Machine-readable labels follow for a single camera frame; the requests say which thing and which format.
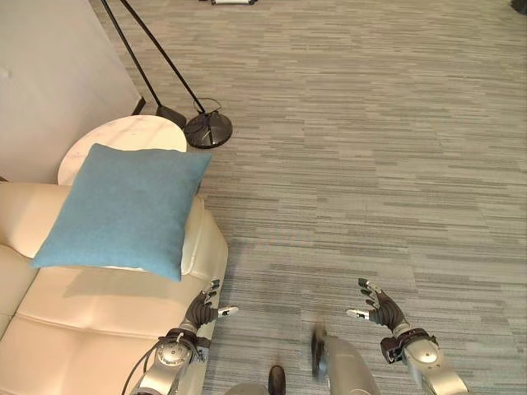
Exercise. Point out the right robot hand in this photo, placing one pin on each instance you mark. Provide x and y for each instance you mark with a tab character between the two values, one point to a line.
383	308

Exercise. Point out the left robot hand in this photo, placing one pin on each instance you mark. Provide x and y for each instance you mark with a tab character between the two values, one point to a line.
201	311

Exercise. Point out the cream leather sofa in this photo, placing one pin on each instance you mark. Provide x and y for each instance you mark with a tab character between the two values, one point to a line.
82	325

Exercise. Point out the blue square cushion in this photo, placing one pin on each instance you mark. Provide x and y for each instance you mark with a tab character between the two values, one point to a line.
119	210

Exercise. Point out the round white marble side table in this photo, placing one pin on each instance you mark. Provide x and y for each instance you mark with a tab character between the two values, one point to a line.
136	133

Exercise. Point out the black floor lamp square base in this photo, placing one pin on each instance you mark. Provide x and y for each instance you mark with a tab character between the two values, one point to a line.
164	108

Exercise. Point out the white object with black ends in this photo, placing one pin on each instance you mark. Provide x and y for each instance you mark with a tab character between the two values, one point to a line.
232	2

